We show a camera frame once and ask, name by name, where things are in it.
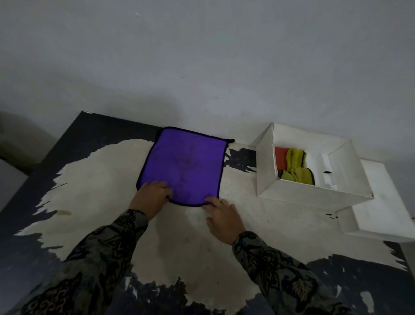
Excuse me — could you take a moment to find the white box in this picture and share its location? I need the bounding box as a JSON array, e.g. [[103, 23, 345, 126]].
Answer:
[[251, 122, 374, 213]]

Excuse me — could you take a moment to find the person's right hand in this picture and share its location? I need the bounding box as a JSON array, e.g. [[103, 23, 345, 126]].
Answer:
[[202, 196, 246, 246]]

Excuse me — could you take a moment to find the person's left forearm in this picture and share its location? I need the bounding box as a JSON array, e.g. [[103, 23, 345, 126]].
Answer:
[[13, 209, 149, 315]]

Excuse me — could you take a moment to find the person's right forearm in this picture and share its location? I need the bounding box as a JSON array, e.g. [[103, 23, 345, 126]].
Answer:
[[232, 231, 352, 315]]

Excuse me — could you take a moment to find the purple grey cloth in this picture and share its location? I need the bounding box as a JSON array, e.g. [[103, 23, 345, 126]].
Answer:
[[136, 126, 235, 207]]

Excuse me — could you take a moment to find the person's left hand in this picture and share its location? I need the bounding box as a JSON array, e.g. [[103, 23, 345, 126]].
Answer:
[[129, 180, 173, 222]]

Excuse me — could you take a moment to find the red cloth with blue trim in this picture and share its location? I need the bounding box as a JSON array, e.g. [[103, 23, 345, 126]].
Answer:
[[275, 147, 290, 172]]

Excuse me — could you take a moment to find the white box lid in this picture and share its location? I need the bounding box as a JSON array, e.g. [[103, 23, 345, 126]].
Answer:
[[335, 159, 415, 243]]

